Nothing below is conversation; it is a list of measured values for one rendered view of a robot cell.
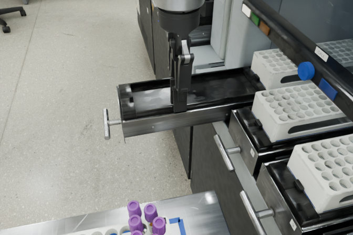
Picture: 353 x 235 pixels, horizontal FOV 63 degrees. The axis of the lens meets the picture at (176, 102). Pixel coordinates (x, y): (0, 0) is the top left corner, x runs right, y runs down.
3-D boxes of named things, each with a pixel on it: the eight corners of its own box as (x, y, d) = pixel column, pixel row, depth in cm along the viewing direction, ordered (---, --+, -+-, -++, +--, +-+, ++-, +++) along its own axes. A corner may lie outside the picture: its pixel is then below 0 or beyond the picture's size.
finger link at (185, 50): (186, 27, 53) (194, 36, 49) (186, 53, 56) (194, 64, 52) (173, 28, 53) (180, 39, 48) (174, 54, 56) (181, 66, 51)
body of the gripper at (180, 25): (206, 12, 48) (203, 59, 54) (193, -7, 55) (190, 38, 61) (163, 16, 47) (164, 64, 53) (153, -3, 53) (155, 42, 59)
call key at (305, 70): (301, 73, 49) (306, 57, 47) (311, 83, 47) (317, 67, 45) (294, 74, 49) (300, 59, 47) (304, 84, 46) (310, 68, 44)
